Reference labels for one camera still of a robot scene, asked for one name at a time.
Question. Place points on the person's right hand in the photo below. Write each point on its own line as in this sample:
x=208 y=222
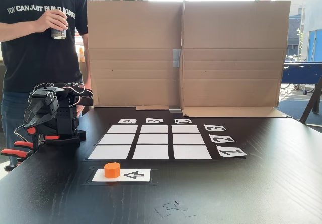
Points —
x=50 y=20

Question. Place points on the letter B paper sheet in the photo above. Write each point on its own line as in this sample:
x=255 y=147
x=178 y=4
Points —
x=154 y=120

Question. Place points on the number 1 paper sheet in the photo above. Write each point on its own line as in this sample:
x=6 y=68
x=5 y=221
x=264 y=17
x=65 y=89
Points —
x=231 y=151

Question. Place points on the number 2 paper sheet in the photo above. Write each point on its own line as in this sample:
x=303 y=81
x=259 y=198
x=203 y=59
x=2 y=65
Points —
x=222 y=138

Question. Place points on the brown cardboard sheet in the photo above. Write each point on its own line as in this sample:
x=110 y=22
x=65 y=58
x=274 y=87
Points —
x=133 y=58
x=234 y=58

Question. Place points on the black stand leg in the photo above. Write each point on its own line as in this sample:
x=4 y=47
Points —
x=312 y=100

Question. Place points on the white nine-square grid sheet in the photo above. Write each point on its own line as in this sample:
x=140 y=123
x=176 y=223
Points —
x=153 y=138

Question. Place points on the silver drink can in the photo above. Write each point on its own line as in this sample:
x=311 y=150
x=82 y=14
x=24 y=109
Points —
x=59 y=34

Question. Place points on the number 3 paper sheet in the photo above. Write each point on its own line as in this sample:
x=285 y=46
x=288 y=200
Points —
x=215 y=128

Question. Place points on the person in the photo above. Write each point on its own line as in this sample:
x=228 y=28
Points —
x=37 y=65

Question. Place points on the letter C paper sheet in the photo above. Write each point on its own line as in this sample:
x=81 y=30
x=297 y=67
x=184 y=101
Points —
x=183 y=121

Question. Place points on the white arrow paper sheet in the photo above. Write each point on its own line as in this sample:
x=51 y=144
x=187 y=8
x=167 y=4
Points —
x=146 y=175

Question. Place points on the grey tape strip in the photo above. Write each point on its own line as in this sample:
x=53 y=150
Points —
x=174 y=110
x=176 y=58

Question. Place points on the letter A paper sheet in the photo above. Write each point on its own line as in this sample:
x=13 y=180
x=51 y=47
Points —
x=127 y=121

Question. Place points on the round orange token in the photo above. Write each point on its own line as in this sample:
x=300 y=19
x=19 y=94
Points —
x=112 y=170

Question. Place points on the red black clamp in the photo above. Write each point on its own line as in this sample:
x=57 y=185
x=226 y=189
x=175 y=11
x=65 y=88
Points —
x=30 y=131
x=15 y=153

